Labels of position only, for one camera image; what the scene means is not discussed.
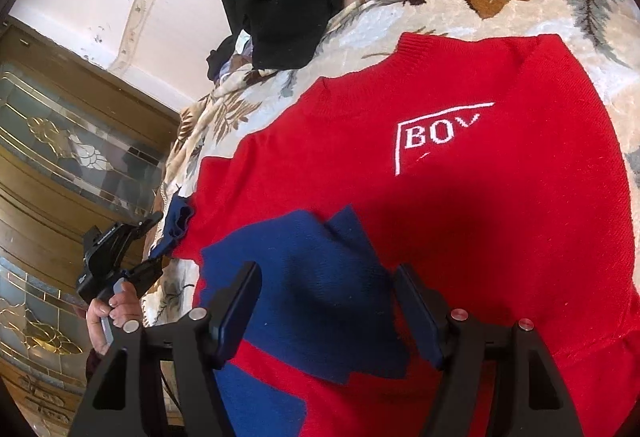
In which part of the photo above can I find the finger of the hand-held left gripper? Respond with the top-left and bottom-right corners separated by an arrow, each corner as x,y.
127,258 -> 165,296
126,211 -> 165,240

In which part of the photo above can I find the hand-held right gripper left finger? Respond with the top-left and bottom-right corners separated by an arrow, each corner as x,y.
67,261 -> 263,437

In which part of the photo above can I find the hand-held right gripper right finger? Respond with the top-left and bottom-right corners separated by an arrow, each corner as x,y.
392,264 -> 586,437

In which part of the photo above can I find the red and blue sweater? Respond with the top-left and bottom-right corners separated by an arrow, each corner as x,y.
149,33 -> 640,437

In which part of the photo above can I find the person's left hand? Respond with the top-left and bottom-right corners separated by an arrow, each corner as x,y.
86,281 -> 144,357

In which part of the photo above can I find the wooden stained-glass door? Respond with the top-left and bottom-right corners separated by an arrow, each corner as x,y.
0,16 -> 182,437

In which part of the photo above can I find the leaf-print blanket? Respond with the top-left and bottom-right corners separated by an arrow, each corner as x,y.
140,0 -> 640,335

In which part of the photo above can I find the small black garment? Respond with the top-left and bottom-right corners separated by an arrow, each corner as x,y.
206,38 -> 237,82

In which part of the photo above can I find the purple patterned cloth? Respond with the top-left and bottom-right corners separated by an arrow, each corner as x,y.
219,30 -> 263,83

